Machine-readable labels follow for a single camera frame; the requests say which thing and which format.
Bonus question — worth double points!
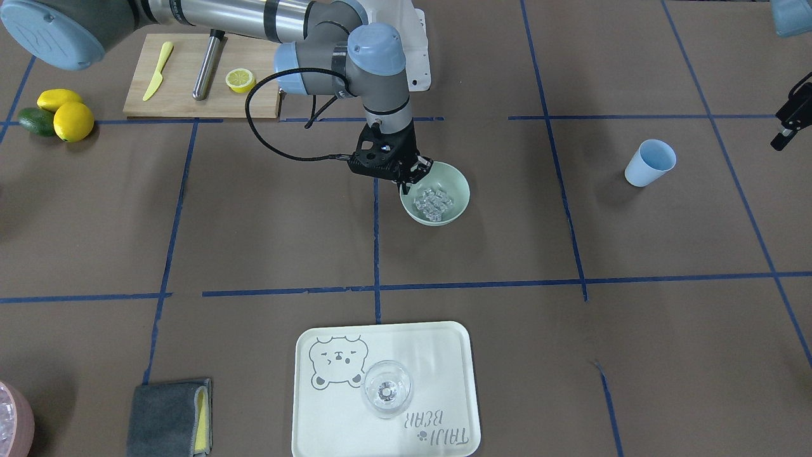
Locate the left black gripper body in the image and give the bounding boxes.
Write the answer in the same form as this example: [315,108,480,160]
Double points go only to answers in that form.
[776,73,811,134]

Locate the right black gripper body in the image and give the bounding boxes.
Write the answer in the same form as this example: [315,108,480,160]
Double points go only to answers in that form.
[348,121,420,184]

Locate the green ceramic bowl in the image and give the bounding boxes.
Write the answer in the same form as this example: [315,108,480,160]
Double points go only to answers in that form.
[398,161,471,227]

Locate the light blue plastic cup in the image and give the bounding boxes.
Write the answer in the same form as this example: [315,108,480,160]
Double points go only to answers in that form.
[624,139,678,187]

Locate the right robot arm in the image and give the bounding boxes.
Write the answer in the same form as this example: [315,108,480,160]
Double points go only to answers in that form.
[2,1,434,195]

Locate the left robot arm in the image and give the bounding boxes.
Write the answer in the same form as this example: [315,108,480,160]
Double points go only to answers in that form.
[769,1,811,151]

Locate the ice cubes in green bowl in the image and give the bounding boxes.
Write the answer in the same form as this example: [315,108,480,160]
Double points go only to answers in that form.
[414,187,455,222]

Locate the pink bowl with ice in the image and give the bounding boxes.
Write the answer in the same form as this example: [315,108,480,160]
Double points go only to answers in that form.
[1,381,35,456]

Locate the half lemon slice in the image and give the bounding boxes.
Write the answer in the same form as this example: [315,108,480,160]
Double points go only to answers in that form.
[225,69,256,95]

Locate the clear wine glass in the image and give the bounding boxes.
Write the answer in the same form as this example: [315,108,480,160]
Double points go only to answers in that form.
[362,359,416,420]

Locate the wooden cutting board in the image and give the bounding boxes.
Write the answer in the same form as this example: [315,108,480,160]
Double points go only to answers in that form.
[124,34,279,119]

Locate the white bear tray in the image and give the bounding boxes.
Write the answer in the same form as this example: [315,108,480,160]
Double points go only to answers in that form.
[292,321,482,456]

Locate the yellow plastic knife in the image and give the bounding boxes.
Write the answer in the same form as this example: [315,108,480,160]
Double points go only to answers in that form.
[142,41,174,102]

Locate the yellow lemon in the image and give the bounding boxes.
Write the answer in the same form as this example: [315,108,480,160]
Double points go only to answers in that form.
[53,102,95,143]
[37,88,84,113]

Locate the grey folded cloth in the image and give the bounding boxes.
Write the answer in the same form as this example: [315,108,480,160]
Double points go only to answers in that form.
[126,377,213,456]

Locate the green lime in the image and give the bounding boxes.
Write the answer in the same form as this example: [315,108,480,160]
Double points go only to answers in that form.
[17,107,57,138]

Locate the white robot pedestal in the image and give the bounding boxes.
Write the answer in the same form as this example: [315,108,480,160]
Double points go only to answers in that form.
[393,1,432,92]

